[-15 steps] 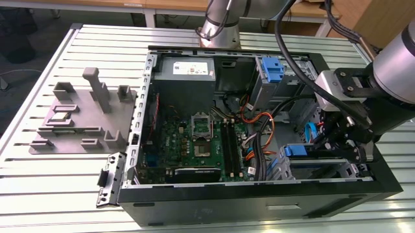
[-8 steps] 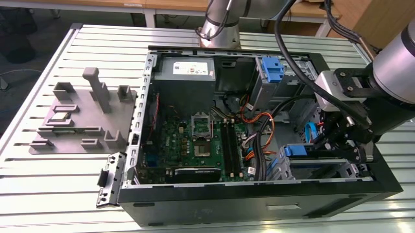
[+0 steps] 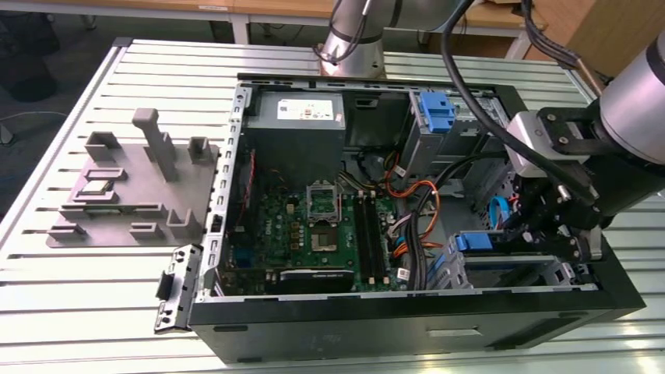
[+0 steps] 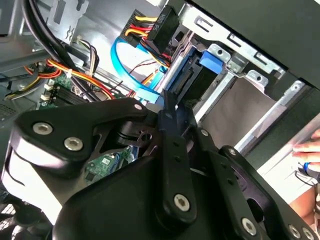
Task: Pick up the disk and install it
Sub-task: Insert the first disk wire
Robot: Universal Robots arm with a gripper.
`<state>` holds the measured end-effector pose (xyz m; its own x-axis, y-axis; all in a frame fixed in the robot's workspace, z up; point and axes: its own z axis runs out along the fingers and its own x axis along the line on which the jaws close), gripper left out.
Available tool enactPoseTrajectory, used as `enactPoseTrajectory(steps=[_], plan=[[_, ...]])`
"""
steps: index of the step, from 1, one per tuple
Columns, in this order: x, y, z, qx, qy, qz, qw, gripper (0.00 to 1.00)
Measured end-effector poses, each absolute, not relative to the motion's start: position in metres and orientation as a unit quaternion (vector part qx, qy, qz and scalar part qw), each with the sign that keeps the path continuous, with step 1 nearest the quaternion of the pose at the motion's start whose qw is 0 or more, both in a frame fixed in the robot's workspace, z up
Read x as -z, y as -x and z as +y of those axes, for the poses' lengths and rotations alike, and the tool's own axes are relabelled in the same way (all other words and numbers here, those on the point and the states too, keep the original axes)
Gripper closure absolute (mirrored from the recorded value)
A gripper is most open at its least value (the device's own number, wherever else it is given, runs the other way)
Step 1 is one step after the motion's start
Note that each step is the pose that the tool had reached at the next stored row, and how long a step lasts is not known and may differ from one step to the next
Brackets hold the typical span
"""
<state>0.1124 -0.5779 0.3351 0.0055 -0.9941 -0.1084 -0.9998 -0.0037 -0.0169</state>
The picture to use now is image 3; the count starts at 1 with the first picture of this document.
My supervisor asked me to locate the hard disk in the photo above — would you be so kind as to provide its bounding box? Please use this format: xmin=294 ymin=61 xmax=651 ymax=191
xmin=452 ymin=230 xmax=561 ymax=259

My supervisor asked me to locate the silver disk bay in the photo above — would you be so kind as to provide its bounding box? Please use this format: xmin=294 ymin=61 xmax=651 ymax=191
xmin=445 ymin=229 xmax=598 ymax=291

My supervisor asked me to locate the silver optical drive cage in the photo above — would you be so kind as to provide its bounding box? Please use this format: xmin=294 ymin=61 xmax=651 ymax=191
xmin=402 ymin=91 xmax=521 ymax=178

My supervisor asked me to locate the blue drive latch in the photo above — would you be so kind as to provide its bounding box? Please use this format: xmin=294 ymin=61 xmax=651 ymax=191
xmin=420 ymin=92 xmax=457 ymax=133

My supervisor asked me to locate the black RAM slot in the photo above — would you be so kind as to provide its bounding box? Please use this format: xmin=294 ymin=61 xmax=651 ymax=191
xmin=352 ymin=189 xmax=380 ymax=288

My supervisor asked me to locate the CPU socket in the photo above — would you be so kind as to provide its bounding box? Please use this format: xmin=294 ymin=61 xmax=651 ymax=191
xmin=309 ymin=225 xmax=342 ymax=254

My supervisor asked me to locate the metal socket cover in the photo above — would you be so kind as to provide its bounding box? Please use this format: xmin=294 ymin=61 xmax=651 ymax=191
xmin=305 ymin=181 xmax=344 ymax=227

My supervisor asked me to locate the black open PC case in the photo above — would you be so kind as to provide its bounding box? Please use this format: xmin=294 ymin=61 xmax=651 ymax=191
xmin=153 ymin=72 xmax=647 ymax=365

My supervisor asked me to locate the black graphics card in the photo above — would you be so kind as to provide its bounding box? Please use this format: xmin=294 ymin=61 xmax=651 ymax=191
xmin=266 ymin=266 xmax=357 ymax=295

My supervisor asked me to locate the brown wooden cabinet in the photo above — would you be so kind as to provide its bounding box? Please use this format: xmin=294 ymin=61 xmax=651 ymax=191
xmin=524 ymin=0 xmax=665 ymax=94

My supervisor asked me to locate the green motherboard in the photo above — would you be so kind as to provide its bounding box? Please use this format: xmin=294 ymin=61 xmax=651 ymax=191
xmin=220 ymin=182 xmax=412 ymax=295

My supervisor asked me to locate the grey power supply unit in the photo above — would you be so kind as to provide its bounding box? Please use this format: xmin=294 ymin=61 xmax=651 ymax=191
xmin=242 ymin=91 xmax=348 ymax=182

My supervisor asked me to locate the grey parts rack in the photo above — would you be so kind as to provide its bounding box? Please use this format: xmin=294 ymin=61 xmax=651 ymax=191
xmin=45 ymin=108 xmax=222 ymax=249

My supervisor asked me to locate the silver CPU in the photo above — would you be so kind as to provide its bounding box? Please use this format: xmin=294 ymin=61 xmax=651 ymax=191
xmin=82 ymin=179 xmax=116 ymax=196

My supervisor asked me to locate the grey wrist bracket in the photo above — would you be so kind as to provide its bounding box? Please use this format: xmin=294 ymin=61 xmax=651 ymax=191
xmin=584 ymin=228 xmax=605 ymax=261

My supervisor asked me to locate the blue data wire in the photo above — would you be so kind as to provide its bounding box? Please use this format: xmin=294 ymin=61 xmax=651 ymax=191
xmin=488 ymin=194 xmax=521 ymax=235

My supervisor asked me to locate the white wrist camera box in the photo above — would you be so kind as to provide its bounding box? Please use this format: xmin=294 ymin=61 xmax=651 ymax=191
xmin=504 ymin=111 xmax=554 ymax=178

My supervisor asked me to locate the orange wire bundle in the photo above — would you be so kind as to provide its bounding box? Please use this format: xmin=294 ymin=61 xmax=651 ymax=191
xmin=384 ymin=178 xmax=442 ymax=260

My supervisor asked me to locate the thick black wrist cable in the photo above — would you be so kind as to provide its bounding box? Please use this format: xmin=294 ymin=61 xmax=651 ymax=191
xmin=440 ymin=0 xmax=598 ymax=206

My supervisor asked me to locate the black brown cable bundle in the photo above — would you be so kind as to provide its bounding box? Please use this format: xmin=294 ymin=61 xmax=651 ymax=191
xmin=521 ymin=0 xmax=611 ymax=93

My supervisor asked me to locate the wooden desk white frame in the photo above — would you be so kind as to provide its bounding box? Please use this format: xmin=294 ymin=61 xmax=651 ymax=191
xmin=248 ymin=0 xmax=550 ymax=60
xmin=0 ymin=0 xmax=252 ymax=44

